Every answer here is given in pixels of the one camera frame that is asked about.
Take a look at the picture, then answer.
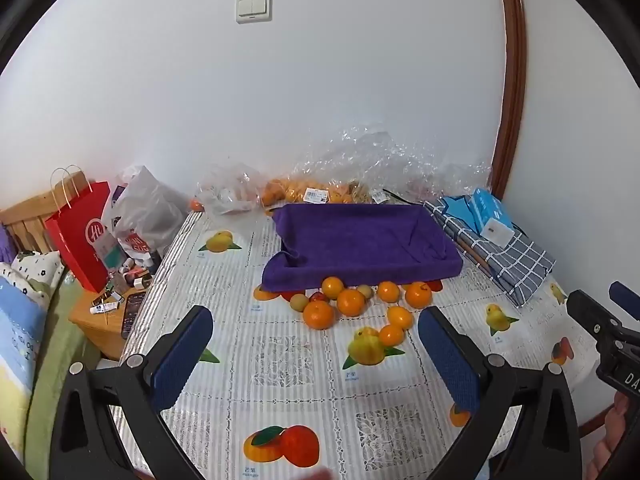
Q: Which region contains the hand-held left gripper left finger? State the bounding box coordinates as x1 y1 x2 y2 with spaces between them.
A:
47 305 216 480

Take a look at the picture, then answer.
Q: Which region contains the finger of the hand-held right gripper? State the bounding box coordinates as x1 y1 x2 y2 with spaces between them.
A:
567 289 623 343
608 281 640 322

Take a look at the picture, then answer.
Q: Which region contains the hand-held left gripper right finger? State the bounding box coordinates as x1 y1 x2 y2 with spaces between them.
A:
417 305 583 480

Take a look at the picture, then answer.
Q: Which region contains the pile of oranges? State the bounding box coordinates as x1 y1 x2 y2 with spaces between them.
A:
302 276 433 347

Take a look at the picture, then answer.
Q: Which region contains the purple towel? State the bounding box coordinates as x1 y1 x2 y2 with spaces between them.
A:
262 203 463 293

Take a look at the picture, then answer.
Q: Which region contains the clear bag of brown fruits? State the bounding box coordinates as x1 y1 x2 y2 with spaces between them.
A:
340 125 493 206

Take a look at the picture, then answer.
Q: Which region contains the person's right hand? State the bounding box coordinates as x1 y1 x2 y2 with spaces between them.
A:
585 390 640 480

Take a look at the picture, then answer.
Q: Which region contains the black phone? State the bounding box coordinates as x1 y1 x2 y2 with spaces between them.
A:
121 291 147 341

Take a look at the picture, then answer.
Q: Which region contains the grey plaid cloth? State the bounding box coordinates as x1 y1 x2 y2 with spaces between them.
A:
424 196 557 307

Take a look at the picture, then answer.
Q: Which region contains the wooden nightstand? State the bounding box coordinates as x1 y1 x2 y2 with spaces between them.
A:
69 280 151 361

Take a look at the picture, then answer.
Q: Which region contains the cluster of small bottles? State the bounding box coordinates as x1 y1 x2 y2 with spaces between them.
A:
107 255 161 293

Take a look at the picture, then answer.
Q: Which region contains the fruit print tablecloth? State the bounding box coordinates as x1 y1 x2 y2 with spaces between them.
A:
107 207 608 480

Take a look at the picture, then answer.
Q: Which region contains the small white box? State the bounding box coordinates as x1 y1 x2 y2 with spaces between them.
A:
481 219 516 247

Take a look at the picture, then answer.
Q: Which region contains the green bedsheet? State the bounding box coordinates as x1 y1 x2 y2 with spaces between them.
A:
25 265 101 463

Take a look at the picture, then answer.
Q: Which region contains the blue tissue pack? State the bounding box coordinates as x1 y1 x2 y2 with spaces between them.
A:
467 188 516 233

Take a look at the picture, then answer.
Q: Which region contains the white plastic bag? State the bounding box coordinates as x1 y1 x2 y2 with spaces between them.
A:
102 166 188 261

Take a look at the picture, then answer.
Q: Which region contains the red paper bag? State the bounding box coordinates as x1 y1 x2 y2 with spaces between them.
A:
45 165 113 293

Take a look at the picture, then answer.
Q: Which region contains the blue printed blanket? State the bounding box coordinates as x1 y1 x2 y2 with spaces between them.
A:
0 275 48 456

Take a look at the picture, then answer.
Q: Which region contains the white patterned pillow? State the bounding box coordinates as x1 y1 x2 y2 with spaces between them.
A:
10 250 66 293

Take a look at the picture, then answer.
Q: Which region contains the crumpled clear plastic bag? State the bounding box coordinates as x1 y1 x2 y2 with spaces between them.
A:
195 162 268 216

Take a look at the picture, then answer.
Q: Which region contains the wooden headboard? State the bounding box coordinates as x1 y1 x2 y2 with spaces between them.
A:
0 172 93 256

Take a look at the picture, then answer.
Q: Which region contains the brown wooden door frame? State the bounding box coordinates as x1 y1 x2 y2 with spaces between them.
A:
490 0 529 201

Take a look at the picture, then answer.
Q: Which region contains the white light switch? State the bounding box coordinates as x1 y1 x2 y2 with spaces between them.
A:
236 0 273 24

